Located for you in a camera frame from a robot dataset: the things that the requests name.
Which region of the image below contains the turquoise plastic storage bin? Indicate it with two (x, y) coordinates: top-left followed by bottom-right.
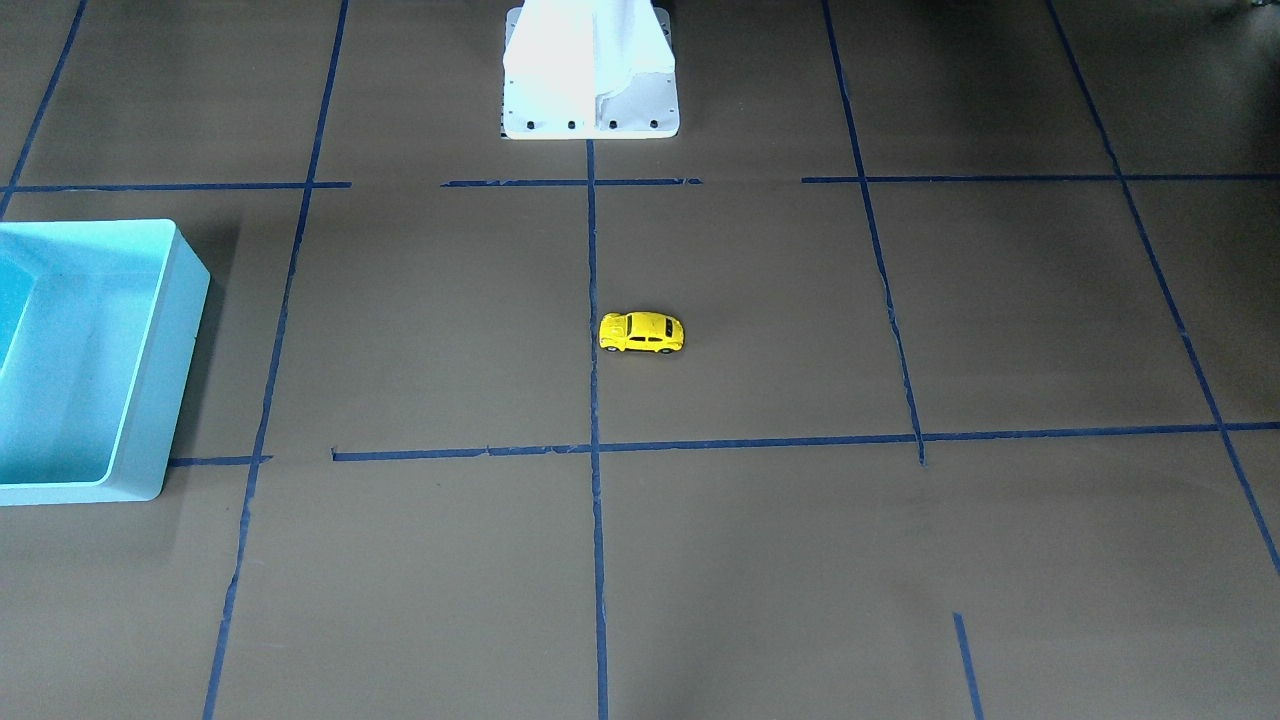
(1, 219), (210, 507)

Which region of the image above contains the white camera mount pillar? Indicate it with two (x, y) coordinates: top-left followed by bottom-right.
(500, 1), (681, 141)

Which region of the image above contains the yellow beetle toy car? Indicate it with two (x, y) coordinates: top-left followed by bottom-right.
(596, 311), (685, 354)

